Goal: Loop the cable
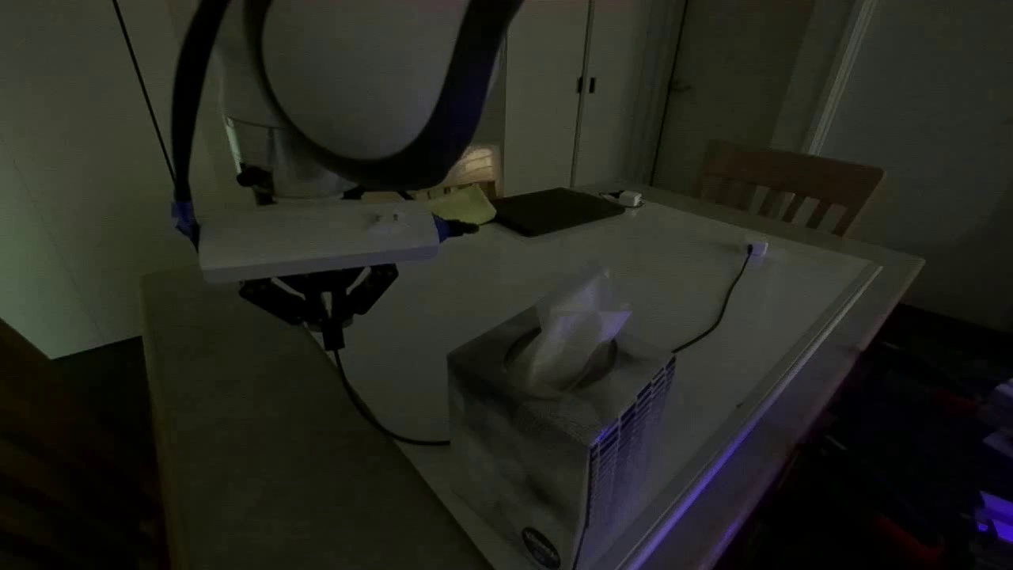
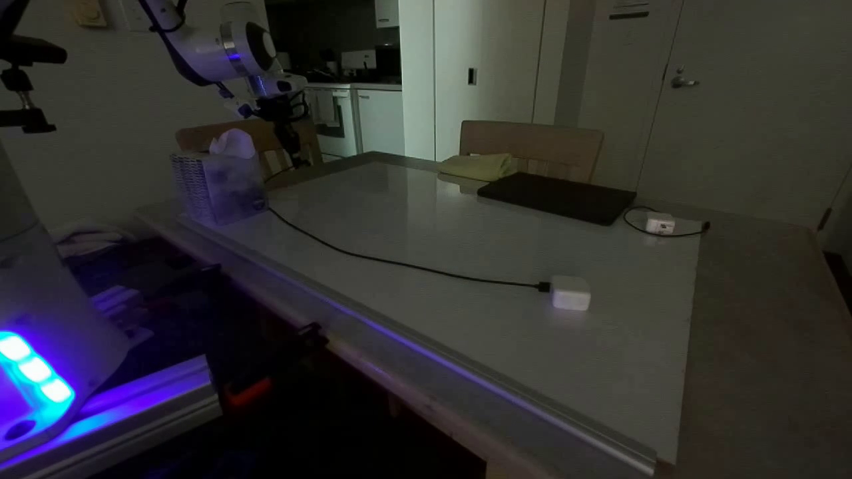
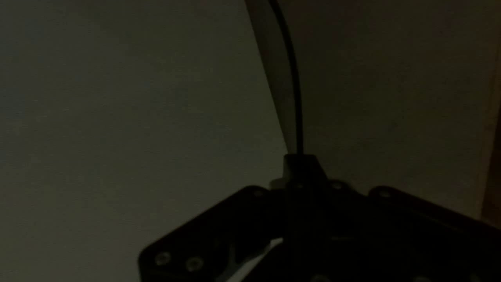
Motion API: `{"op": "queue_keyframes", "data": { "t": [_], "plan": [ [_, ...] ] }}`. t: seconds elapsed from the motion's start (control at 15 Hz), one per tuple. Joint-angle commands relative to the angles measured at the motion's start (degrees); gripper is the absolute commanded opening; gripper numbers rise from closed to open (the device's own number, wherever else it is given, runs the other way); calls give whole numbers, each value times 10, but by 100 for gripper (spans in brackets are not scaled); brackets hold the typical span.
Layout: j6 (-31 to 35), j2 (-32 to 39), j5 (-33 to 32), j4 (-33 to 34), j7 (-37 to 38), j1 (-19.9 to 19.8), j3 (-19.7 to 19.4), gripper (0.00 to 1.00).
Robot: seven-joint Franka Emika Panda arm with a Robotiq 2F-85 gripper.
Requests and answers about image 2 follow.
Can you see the white tissue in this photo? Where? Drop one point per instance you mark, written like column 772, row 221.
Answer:
column 233, row 143

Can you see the white wall plate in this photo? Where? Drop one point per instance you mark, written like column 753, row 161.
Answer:
column 136, row 14

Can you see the camera on mount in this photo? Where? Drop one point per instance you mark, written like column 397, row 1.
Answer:
column 26, row 53

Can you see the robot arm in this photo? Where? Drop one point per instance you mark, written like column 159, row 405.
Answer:
column 200, row 46

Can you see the hanging towel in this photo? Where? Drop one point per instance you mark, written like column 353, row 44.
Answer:
column 325, row 106

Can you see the white kitchen cabinet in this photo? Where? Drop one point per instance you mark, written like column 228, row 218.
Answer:
column 379, row 120

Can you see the white table sheet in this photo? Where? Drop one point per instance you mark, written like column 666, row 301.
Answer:
column 479, row 286

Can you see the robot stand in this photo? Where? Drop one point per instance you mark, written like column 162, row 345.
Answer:
column 153, row 392

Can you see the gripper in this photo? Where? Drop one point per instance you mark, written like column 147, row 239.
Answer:
column 276, row 110

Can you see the white power adapter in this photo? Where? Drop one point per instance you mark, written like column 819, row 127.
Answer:
column 571, row 293

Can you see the small white charger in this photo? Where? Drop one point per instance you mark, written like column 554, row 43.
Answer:
column 659, row 224

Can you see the orange clamp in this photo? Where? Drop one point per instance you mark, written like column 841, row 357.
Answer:
column 246, row 394

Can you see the wooden chair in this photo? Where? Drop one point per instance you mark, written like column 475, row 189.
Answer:
column 532, row 143
column 266, row 136

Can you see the yellow cloth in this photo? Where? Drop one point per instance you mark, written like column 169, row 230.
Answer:
column 476, row 166

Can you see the wall switch plate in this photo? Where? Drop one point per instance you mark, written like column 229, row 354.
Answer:
column 472, row 76

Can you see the patterned tissue box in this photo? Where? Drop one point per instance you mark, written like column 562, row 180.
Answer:
column 223, row 186

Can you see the black laptop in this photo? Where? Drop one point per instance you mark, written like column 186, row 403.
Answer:
column 559, row 196

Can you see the white door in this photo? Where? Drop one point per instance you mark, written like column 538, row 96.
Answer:
column 752, row 113

